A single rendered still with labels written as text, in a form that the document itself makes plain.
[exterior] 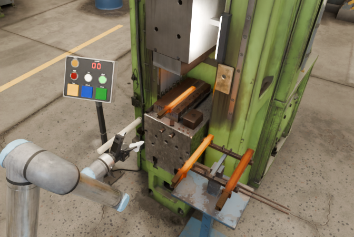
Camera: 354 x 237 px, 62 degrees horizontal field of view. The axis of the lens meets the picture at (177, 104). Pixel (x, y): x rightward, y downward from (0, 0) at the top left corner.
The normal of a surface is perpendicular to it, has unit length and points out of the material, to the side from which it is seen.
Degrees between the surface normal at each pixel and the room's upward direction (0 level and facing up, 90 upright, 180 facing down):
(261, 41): 90
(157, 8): 90
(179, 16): 90
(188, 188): 0
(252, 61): 90
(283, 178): 0
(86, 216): 0
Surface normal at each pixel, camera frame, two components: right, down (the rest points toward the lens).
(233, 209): 0.04, -0.79
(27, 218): 0.65, 0.37
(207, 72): -0.57, 0.47
